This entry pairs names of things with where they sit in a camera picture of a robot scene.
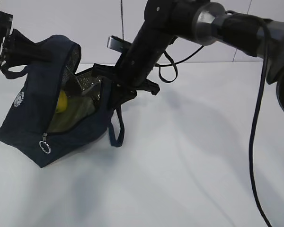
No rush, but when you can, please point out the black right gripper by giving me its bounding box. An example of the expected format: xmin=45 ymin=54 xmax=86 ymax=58
xmin=65 ymin=63 xmax=160 ymax=110

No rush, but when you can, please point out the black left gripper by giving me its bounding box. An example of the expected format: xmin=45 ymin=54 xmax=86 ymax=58
xmin=0 ymin=11 xmax=52 ymax=69

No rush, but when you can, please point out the glass container green lid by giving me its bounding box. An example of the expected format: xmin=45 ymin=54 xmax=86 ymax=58
xmin=47 ymin=96 xmax=95 ymax=133

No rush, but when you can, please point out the yellow lemon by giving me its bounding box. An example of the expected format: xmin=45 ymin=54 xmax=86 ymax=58
xmin=55 ymin=90 xmax=68 ymax=113

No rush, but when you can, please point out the navy insulated lunch bag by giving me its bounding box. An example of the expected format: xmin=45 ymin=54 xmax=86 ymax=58
xmin=0 ymin=35 xmax=125 ymax=168

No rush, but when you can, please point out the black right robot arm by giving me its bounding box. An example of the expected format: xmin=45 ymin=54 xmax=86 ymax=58
xmin=71 ymin=0 xmax=284 ymax=111

